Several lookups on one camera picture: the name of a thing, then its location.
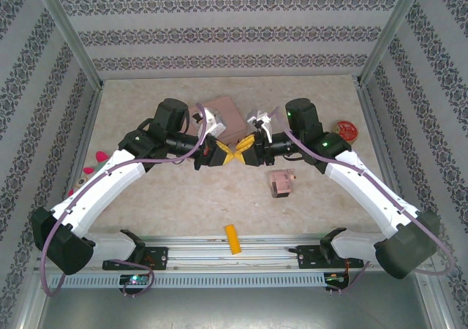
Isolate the pink wedding cartoon tin box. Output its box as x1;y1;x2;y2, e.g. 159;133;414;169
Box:
188;95;248;145

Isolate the small pink plastic device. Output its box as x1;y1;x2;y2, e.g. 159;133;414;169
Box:
268;168;296;199

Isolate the round gold tin red lid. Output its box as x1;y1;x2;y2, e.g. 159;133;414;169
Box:
331;121;360;143

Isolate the yellow cylinder block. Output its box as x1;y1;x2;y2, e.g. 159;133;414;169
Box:
224;224;244;254

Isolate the colourful plush toy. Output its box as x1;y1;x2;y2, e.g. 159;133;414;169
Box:
67;150;111;198

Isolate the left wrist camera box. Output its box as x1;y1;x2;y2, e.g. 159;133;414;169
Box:
197;107;227;138

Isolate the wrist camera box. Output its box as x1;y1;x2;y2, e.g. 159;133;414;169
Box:
197;107;227;138
246;110;274;143

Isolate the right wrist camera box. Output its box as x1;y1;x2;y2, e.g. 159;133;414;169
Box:
246;110;274;143

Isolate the aluminium side rail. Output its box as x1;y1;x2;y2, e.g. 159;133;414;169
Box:
49;86;105;244
356;82;420;241

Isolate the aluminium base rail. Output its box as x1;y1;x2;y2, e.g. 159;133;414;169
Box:
34;233;436;273

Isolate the grey slotted cable duct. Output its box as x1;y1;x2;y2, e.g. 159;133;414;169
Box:
49;273;326;289

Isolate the aluminium frame post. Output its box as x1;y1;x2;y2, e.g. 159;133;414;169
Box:
31;0;104;88
360;0;428;85

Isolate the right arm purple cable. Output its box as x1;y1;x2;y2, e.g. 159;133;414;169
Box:
272;107;456;295

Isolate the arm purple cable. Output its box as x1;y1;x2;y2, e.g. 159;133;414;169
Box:
39;103;215;298
272;107;456;295

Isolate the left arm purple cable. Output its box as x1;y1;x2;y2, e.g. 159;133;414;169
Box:
39;103;215;298

